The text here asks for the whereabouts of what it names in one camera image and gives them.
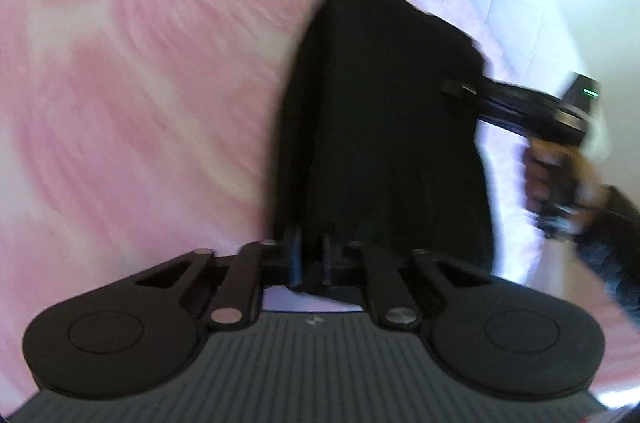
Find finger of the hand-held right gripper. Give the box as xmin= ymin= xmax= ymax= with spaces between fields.
xmin=441 ymin=75 xmax=558 ymax=138

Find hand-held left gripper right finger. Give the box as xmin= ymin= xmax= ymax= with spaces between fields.
xmin=320 ymin=228 xmax=497 ymax=330

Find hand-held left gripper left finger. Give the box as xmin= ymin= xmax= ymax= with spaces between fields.
xmin=134 ymin=225 xmax=304 ymax=332

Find black pants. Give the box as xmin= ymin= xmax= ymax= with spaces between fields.
xmin=270 ymin=0 xmax=496 ymax=301

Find person's right hand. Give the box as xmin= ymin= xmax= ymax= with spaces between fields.
xmin=521 ymin=137 xmax=610 ymax=224

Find pink floral blanket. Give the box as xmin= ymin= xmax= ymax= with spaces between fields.
xmin=0 ymin=0 xmax=533 ymax=404

